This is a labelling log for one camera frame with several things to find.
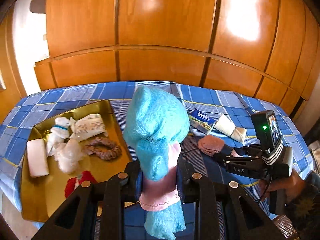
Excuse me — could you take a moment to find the pink sock navy band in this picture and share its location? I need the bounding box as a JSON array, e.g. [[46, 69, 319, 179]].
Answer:
[[197, 135, 235, 157]]

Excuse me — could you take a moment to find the beige cloth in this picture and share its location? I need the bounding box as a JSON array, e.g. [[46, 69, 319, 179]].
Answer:
[[214, 114, 247, 143]]

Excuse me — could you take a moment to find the red plush item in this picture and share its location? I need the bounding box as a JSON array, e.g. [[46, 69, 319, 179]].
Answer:
[[65, 171, 97, 198]]

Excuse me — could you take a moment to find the blue tissue packet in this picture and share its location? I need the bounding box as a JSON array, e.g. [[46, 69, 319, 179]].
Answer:
[[189, 109, 216, 135]]

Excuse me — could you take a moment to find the white foam sponge block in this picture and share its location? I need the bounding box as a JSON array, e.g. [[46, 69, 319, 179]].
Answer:
[[27, 138, 49, 178]]

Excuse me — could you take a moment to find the blue plush toy pink dress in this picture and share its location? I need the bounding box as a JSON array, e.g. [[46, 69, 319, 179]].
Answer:
[[123, 87, 190, 239]]

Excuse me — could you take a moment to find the person right hand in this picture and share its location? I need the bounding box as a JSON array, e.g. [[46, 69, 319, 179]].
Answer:
[[259, 169, 306, 204]]

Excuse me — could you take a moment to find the blue plaid bedspread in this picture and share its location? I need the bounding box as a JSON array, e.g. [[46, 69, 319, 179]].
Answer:
[[1, 81, 314, 239]]

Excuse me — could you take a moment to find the gold metal tray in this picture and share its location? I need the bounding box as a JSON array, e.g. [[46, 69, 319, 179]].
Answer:
[[20, 99, 133, 223]]

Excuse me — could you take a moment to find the brown fabric scrunchie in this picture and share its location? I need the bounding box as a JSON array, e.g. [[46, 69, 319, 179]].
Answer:
[[82, 137, 122, 161]]

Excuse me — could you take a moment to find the clear plastic bag wad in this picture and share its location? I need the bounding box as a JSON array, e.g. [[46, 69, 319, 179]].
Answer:
[[54, 139, 84, 174]]

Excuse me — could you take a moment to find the white printed cloth pouch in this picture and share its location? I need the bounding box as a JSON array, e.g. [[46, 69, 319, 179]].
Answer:
[[69, 114, 108, 142]]

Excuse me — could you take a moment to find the white sock blue stripe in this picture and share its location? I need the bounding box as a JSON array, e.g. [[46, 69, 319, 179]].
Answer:
[[46, 116, 70, 157]]

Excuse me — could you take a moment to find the black camera with screen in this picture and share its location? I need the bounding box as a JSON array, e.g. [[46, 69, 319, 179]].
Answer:
[[251, 110, 284, 166]]

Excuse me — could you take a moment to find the wooden wardrobe wall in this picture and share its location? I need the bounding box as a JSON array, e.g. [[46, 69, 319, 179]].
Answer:
[[35, 0, 319, 114]]

